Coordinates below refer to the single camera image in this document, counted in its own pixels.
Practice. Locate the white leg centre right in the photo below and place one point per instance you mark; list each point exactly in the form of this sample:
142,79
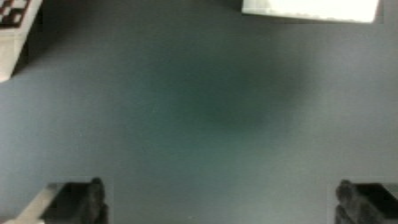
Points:
18,12

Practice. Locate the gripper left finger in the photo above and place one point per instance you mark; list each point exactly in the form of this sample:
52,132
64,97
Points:
68,204

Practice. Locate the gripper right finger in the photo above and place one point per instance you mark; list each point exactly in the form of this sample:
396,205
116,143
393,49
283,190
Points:
366,203

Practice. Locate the white marker tag sheet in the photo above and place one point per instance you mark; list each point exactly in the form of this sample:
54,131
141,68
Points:
324,10

